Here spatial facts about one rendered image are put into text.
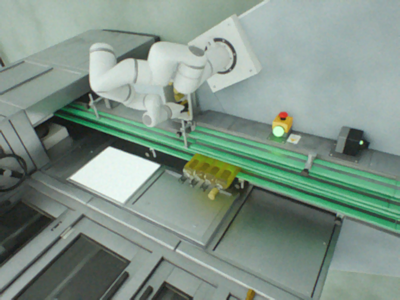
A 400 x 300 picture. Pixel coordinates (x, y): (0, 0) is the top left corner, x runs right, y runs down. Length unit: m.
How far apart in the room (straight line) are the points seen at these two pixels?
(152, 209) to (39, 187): 0.71
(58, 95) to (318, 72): 1.43
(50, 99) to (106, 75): 0.95
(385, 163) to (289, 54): 0.56
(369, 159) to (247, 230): 0.58
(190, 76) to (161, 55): 0.13
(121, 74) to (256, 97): 0.66
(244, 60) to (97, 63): 0.59
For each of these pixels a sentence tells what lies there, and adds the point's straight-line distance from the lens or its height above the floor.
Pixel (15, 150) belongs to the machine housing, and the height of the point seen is 1.38.
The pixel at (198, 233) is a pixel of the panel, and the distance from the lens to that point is 1.40.
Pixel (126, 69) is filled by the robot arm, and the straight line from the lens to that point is 1.07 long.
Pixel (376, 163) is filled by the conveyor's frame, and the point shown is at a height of 0.84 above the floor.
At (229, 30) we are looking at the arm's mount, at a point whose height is 0.80.
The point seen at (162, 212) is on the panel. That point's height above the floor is 1.26.
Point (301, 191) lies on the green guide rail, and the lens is 1.45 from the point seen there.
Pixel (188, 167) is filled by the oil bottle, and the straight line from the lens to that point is 1.47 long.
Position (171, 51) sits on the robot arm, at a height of 1.15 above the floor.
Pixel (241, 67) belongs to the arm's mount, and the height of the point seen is 0.81.
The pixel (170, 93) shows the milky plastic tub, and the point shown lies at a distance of 1.67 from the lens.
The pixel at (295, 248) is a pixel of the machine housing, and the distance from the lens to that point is 1.41.
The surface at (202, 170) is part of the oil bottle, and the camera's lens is 1.44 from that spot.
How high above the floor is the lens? 1.92
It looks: 39 degrees down
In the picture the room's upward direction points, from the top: 138 degrees counter-clockwise
